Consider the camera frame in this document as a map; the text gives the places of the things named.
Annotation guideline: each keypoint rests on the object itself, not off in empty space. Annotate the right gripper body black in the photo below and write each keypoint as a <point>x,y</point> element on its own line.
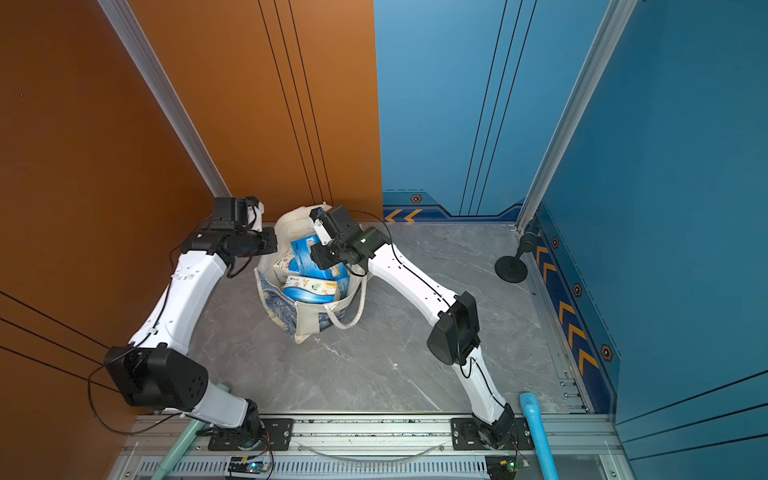
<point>331,254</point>

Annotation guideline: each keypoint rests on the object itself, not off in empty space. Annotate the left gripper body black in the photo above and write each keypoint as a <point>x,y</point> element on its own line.
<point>259,243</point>

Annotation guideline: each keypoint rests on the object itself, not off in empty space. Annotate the blue tissue pack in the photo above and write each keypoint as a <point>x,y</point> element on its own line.
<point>315,291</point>
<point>302,249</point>
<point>285,266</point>

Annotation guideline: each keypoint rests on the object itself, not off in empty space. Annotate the cream canvas bag blue print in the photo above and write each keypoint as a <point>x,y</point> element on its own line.
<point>302,320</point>

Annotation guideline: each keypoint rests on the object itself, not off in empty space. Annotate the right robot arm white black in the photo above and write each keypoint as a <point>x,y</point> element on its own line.
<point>454,337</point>

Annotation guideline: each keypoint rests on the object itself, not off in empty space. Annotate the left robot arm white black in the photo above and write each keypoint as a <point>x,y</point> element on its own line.
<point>154,369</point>

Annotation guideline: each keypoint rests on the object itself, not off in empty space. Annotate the black round stand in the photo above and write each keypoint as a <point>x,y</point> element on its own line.
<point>512,269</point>

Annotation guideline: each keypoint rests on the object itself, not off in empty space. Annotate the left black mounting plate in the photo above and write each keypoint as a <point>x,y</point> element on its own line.
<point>275,436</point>

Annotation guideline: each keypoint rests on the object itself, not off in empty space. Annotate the black mounting plate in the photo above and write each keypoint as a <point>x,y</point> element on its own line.
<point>275,436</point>
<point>465,435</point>

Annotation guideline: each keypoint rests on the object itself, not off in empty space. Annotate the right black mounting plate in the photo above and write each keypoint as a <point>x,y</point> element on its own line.
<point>465,435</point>

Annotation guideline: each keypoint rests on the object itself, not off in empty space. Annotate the left circuit board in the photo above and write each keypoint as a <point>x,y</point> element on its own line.
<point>249,467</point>

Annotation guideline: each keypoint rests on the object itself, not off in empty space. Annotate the circuit board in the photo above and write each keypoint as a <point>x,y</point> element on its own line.
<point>505,468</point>
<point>249,467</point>

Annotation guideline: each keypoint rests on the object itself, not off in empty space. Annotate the white vented grille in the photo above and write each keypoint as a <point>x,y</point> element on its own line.
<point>313,467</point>

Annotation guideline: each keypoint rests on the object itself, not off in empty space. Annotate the right circuit board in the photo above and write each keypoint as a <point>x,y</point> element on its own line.
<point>505,468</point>

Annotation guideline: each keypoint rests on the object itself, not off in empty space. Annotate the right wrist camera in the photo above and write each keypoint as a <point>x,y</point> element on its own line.
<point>334,224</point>

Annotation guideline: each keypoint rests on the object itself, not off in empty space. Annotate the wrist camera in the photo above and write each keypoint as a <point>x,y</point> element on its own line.
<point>334,224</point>
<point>237,214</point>

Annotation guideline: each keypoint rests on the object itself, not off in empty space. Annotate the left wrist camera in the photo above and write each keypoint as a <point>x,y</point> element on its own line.
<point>237,214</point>

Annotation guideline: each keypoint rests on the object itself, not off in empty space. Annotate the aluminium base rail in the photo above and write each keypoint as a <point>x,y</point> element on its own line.
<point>347,434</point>

